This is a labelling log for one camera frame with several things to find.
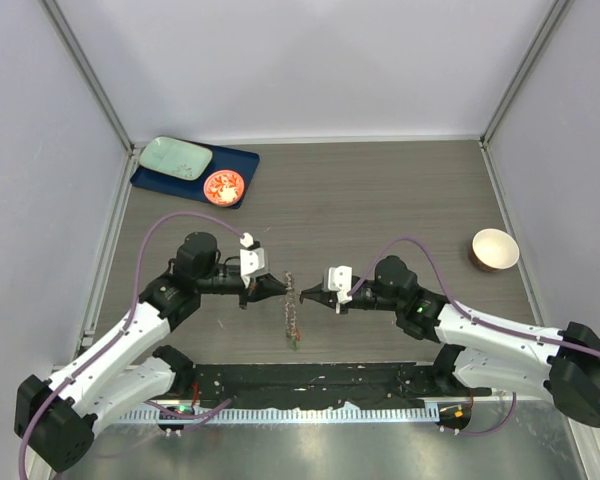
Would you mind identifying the slotted cable duct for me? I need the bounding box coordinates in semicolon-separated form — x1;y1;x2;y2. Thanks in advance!
117;402;439;426

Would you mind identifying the large metal keyring with rings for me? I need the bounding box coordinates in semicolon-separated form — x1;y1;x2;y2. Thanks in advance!
283;271;301;342

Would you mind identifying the light green rectangular plate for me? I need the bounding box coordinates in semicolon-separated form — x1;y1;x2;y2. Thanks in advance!
139;136;213;181

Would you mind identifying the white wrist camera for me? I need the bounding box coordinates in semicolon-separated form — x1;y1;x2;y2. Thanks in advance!
322;265;353;305
239;232;269;289

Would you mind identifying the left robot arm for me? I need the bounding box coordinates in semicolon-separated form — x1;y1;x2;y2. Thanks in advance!
14;232;286;478

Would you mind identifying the dark blue tray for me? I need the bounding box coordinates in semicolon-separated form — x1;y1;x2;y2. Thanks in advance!
130;143;260;210

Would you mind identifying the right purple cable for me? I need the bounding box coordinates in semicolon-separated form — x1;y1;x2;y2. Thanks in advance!
347;236;600;437

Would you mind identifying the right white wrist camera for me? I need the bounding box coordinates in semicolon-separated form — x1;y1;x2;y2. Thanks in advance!
322;265;353;305

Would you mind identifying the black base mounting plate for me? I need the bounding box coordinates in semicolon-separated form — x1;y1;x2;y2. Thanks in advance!
194;362;491;410

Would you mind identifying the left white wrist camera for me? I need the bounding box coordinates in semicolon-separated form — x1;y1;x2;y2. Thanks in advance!
239;232;269;289

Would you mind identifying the red patterned small bowl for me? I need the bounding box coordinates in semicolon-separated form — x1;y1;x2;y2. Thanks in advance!
203;170;246;207

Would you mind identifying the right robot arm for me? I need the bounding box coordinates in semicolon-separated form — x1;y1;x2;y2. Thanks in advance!
300;255;600;428

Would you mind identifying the white brown bowl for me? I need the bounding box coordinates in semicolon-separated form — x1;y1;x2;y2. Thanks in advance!
469;228;520;272

